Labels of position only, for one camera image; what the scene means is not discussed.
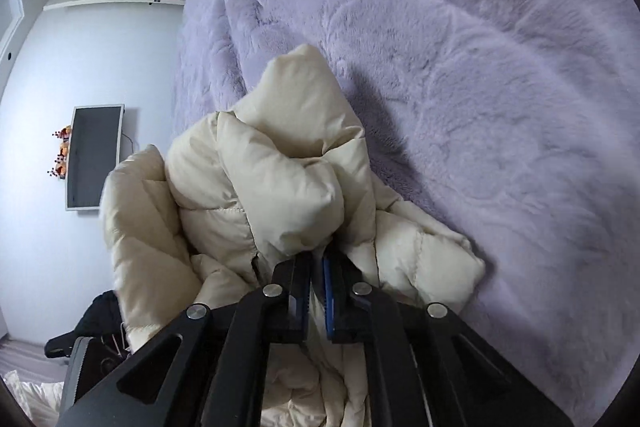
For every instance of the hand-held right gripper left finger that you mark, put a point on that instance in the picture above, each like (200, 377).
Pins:
(295, 292)

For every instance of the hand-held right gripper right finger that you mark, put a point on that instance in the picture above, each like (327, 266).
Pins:
(328, 302)

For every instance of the cream puffer jacket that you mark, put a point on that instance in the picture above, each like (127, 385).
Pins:
(260, 167)

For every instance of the dark cloth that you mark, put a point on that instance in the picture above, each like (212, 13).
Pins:
(100, 314)

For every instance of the cream cloth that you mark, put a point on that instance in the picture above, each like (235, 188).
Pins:
(37, 399)

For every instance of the orange flower decoration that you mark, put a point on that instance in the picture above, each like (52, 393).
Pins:
(62, 154)

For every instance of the purple plush blanket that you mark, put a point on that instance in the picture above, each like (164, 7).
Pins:
(475, 97)

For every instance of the wall television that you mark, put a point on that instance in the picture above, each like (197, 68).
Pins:
(94, 157)

